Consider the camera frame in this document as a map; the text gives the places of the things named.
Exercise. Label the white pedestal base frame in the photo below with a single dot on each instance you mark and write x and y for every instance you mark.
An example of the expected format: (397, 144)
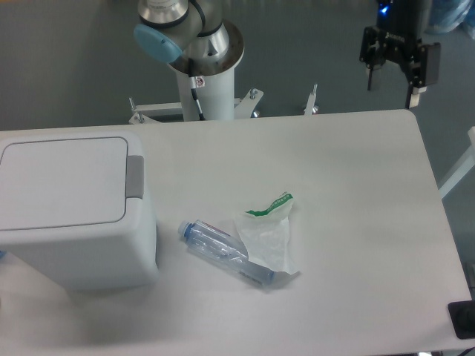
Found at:
(244, 108)

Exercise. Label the silver robot arm blue cap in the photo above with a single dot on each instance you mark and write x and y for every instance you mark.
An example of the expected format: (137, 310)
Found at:
(195, 39)

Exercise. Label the clear plastic bag green print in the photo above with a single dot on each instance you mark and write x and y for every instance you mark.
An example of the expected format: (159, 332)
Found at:
(266, 234)

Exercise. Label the blue plastic bags background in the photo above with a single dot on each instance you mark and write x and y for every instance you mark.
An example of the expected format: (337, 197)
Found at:
(447, 15)

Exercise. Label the black device table edge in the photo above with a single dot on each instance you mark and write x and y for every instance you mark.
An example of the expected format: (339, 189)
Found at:
(462, 318)

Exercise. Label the white trash can body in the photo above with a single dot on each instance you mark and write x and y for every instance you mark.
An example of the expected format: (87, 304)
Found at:
(95, 256)

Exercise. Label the white trash can lid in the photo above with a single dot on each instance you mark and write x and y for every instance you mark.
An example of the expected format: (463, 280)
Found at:
(59, 183)

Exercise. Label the white frame leg right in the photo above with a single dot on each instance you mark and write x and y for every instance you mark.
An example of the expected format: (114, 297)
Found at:
(459, 170)

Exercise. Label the grey lid push button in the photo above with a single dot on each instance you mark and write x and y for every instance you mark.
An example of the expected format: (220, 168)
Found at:
(135, 177)

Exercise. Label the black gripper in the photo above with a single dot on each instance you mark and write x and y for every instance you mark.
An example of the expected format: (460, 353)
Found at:
(397, 37)

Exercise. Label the crushed clear plastic bottle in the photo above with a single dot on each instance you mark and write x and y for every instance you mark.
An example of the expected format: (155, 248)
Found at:
(223, 250)

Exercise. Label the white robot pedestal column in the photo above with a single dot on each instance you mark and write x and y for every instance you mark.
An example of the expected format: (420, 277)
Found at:
(216, 95)

